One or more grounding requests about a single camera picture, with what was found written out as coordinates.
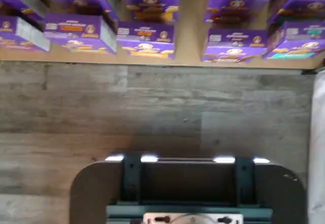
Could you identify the brown wooden shelf board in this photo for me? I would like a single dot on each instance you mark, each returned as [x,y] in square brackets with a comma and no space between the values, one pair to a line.
[190,31]

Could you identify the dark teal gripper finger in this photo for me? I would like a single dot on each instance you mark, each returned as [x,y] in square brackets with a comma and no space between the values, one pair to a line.
[131,180]
[245,183]

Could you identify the white fabric backdrop curtain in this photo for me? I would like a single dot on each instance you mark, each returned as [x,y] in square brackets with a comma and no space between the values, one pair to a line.
[318,145]

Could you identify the dark rounded robot base table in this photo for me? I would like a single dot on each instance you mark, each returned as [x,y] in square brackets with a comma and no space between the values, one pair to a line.
[94,196]

